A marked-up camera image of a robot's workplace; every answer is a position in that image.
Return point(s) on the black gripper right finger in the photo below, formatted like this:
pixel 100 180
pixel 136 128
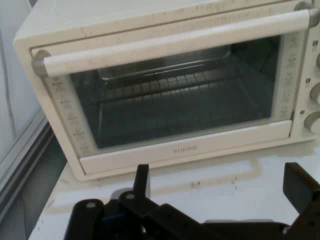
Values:
pixel 303 190

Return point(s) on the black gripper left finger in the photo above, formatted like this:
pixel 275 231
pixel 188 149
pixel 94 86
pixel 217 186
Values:
pixel 141 180

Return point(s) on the silver oven knob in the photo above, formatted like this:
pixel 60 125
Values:
pixel 316 95
pixel 318 60
pixel 313 123

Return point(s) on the metal baking tray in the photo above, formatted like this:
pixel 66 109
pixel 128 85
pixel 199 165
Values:
pixel 162 67

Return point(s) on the cream toaster oven body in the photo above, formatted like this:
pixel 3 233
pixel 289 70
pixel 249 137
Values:
pixel 62 20

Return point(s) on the aluminium wall rail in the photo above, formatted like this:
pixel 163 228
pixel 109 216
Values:
pixel 22 155

